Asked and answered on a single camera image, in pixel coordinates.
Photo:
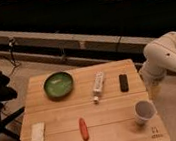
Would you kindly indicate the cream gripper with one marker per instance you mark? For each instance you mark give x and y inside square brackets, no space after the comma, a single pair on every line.
[153,88]

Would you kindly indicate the red pepper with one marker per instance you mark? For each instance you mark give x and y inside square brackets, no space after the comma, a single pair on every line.
[83,129]

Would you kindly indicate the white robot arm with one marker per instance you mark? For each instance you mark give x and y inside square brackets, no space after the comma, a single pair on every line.
[160,57]

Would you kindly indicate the black rectangular block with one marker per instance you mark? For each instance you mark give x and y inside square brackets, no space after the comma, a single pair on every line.
[123,83]

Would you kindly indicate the white tube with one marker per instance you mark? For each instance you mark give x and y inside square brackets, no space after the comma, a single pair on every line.
[98,86]

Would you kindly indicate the green bowl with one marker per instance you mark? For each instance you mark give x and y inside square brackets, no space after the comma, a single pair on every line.
[58,85]

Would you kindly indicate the white sponge block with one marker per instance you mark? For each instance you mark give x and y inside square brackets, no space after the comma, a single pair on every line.
[37,133]

